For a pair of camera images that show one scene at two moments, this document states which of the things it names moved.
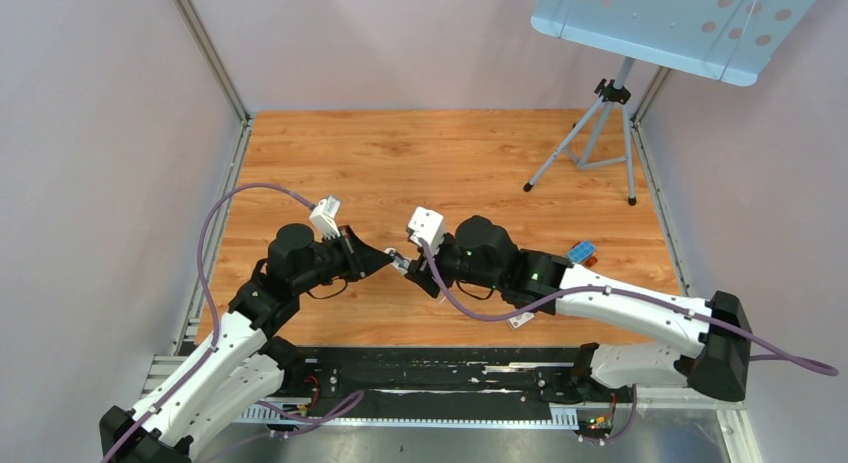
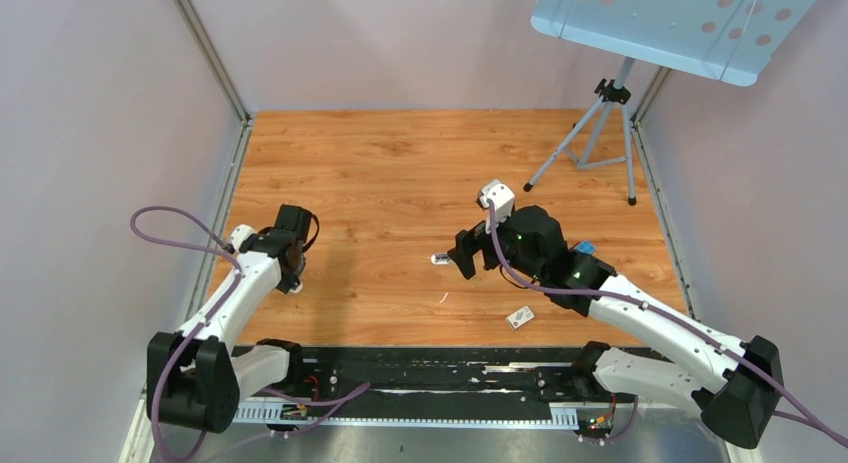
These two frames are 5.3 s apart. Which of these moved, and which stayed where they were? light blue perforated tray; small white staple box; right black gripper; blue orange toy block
Moved: right black gripper
Stayed: light blue perforated tray; blue orange toy block; small white staple box
